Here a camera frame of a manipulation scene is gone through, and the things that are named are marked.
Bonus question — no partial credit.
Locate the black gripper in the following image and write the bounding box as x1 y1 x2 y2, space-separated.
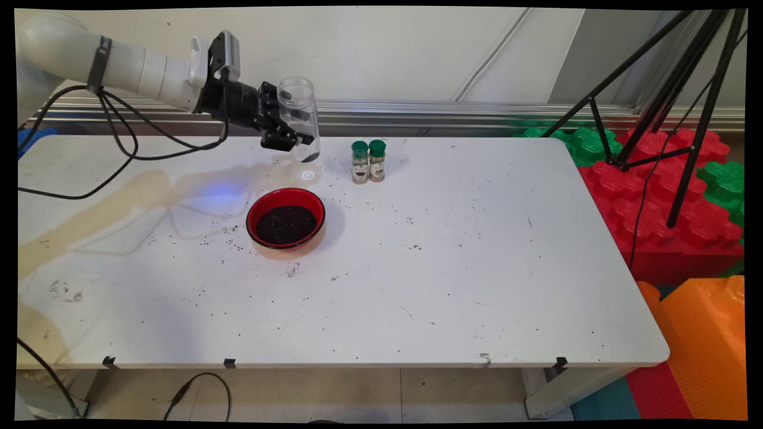
194 77 315 152

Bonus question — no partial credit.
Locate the clear plastic jar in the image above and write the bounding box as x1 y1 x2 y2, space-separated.
276 76 321 164

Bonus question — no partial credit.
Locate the red bowl black rim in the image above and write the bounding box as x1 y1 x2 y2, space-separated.
246 188 327 251

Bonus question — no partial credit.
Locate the green cap spice bottle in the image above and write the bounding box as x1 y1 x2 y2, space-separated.
351 141 370 185
368 139 387 182

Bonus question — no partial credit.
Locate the blue object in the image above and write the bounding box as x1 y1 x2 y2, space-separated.
18 127 59 158

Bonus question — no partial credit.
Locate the red foam block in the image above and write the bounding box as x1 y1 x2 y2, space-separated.
577 128 745 287

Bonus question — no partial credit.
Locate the white metal table leg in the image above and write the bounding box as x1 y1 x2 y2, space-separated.
522 365 638 419

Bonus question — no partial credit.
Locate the black tripod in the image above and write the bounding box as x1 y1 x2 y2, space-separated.
539 8 749 230

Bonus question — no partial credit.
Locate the teal floor mat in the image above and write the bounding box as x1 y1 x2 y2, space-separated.
571 377 641 421

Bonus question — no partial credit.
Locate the red floor mat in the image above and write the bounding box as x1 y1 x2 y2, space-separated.
625 360 695 421

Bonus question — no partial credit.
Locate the orange foam block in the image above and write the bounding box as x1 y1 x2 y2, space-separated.
637 275 747 421

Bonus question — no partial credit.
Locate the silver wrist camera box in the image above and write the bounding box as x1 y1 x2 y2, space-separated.
188 30 242 84

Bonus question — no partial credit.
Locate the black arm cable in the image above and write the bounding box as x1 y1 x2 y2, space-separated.
17 83 230 200

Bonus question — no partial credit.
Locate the aluminium wall rail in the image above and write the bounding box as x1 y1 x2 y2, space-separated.
27 95 746 135

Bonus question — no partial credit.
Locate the black arm strap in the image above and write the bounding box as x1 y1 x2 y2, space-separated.
86 36 114 96

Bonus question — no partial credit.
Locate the black cable with connector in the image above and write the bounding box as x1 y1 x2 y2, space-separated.
162 372 232 422

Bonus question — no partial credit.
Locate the black floor cable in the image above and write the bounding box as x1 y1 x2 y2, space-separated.
17 338 81 419

